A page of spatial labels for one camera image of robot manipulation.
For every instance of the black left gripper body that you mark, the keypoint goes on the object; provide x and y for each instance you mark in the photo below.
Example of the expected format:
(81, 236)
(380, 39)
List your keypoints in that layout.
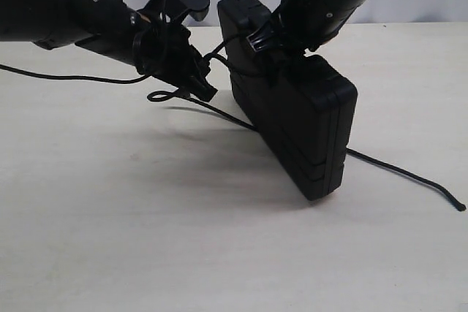
(152, 39)

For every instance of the black plastic case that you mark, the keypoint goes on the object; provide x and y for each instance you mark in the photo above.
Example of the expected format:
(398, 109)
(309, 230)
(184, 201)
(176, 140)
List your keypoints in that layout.
(303, 109)

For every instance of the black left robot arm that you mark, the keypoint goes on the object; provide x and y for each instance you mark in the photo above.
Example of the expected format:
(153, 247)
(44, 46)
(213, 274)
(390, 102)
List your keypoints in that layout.
(49, 24)

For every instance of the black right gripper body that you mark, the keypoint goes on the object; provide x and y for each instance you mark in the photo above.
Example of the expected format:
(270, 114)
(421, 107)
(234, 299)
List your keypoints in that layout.
(293, 27)

